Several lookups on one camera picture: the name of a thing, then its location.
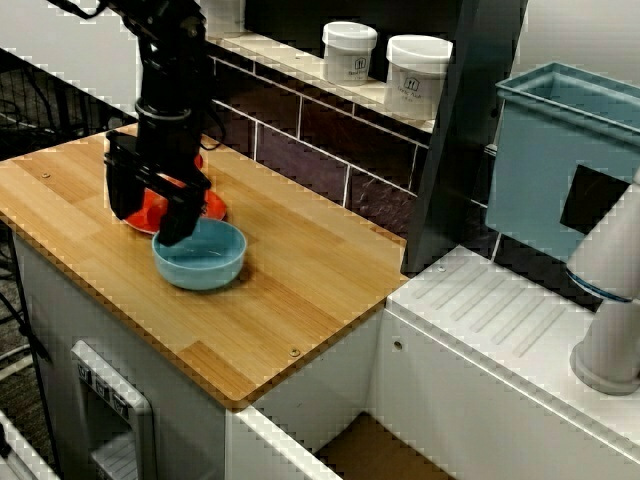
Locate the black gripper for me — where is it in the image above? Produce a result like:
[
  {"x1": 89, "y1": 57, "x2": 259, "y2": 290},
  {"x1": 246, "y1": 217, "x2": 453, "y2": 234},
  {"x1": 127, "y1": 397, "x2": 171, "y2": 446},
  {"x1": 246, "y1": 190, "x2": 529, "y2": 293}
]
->
[{"x1": 104, "y1": 117, "x2": 211, "y2": 247}]

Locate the red toy sausage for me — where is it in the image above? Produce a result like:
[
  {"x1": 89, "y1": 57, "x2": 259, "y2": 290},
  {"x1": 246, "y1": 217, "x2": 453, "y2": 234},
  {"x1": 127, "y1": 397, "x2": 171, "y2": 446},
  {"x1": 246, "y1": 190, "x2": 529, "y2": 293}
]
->
[{"x1": 124, "y1": 153, "x2": 206, "y2": 232}]

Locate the light blue bowl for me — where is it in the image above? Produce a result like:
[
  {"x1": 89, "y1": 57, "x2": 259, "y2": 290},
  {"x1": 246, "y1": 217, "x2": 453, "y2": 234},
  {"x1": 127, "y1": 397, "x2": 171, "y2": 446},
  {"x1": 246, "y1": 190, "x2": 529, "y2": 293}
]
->
[{"x1": 151, "y1": 218, "x2": 248, "y2": 292}]

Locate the red round plate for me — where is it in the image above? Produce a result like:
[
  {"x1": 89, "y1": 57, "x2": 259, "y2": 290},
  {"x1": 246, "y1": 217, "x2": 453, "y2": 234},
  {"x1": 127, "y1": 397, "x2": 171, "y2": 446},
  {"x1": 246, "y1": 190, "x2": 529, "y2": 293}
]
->
[{"x1": 119, "y1": 187, "x2": 230, "y2": 237}]

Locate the white toy kitchen cabinet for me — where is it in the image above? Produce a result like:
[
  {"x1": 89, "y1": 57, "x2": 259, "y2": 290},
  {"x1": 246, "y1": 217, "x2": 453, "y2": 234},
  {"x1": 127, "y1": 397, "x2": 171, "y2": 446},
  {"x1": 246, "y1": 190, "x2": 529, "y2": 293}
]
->
[{"x1": 9, "y1": 219, "x2": 236, "y2": 480}]

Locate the white dishwasher door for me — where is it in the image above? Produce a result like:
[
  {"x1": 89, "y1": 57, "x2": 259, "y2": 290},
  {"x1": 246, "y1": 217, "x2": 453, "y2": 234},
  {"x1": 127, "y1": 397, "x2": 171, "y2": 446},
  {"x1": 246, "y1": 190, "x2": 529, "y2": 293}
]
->
[{"x1": 69, "y1": 339, "x2": 159, "y2": 480}]

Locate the white plastic jar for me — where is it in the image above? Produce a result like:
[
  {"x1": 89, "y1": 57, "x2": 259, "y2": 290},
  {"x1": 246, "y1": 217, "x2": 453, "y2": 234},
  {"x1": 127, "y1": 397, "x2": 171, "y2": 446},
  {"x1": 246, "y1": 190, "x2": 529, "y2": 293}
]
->
[{"x1": 202, "y1": 0, "x2": 247, "y2": 39}]

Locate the white labelled lidded jar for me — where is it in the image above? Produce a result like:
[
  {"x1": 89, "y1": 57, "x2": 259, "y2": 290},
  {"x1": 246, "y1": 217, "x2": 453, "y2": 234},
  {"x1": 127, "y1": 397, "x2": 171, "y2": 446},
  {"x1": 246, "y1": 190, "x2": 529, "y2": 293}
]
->
[
  {"x1": 321, "y1": 21, "x2": 379, "y2": 87},
  {"x1": 384, "y1": 34, "x2": 454, "y2": 121}
]

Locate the black tiled shelf unit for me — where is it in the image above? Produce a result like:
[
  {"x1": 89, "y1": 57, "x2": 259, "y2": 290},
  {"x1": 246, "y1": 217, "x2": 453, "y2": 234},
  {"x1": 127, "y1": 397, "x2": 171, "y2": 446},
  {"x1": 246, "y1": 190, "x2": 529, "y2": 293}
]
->
[{"x1": 159, "y1": 0, "x2": 529, "y2": 274}]

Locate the white toy sink unit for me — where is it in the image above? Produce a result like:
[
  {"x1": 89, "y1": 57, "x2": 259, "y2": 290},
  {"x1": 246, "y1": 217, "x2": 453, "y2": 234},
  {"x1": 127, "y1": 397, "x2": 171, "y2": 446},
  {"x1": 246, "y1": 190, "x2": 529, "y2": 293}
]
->
[{"x1": 224, "y1": 244, "x2": 640, "y2": 480}]

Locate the blue plastic bin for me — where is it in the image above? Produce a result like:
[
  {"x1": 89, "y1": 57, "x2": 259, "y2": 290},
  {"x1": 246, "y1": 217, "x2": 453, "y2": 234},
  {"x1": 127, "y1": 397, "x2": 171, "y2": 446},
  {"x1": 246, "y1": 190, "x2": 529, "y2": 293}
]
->
[{"x1": 487, "y1": 61, "x2": 640, "y2": 261}]

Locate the black square sticker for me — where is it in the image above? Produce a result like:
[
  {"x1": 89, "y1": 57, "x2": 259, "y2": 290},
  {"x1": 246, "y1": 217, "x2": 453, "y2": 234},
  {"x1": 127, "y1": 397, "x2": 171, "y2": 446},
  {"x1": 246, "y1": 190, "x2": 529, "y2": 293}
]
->
[{"x1": 559, "y1": 164, "x2": 632, "y2": 236}]

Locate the grey toy faucet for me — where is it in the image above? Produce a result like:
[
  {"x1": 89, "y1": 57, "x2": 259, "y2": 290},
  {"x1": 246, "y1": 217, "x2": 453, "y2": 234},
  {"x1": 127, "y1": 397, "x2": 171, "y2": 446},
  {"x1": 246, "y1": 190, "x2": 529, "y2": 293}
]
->
[{"x1": 564, "y1": 167, "x2": 640, "y2": 396}]

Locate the black cable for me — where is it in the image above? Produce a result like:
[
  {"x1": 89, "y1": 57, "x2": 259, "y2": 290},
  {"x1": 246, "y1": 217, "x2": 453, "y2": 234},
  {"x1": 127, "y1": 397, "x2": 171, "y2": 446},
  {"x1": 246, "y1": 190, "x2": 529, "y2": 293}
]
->
[{"x1": 0, "y1": 219, "x2": 64, "y2": 476}]

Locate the white cable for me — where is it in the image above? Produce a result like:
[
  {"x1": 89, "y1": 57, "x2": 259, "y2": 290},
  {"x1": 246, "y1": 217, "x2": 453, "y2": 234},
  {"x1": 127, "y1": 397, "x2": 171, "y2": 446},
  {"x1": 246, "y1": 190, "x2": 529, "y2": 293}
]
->
[{"x1": 0, "y1": 342, "x2": 32, "y2": 384}]

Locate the aluminium frame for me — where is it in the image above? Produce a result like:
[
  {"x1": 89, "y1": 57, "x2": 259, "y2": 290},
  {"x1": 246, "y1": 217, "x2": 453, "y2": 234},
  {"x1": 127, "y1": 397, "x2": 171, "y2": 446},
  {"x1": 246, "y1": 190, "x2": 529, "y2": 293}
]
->
[{"x1": 0, "y1": 409, "x2": 61, "y2": 480}]

